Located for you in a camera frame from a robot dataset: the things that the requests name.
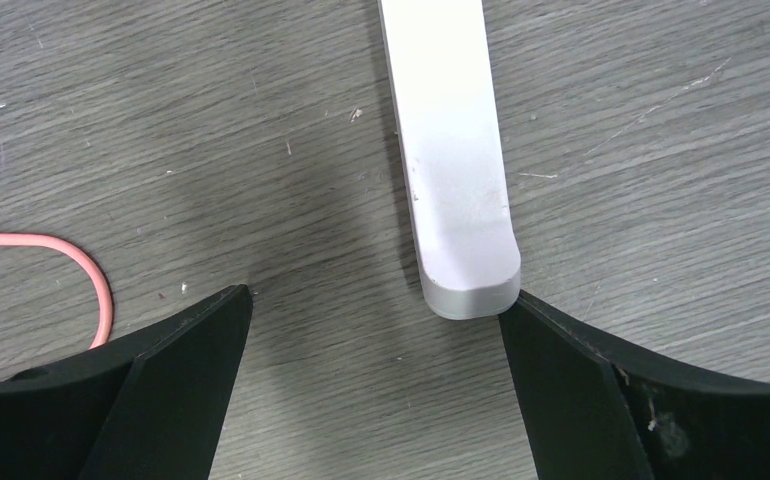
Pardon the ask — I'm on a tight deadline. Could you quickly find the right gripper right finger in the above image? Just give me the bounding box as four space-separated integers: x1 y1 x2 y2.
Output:
499 292 770 479

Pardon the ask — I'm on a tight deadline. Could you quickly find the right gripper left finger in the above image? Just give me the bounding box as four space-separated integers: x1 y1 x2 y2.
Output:
0 285 253 479

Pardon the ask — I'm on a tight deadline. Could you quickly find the metal clothes rack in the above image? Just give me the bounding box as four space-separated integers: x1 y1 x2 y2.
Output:
379 0 521 320

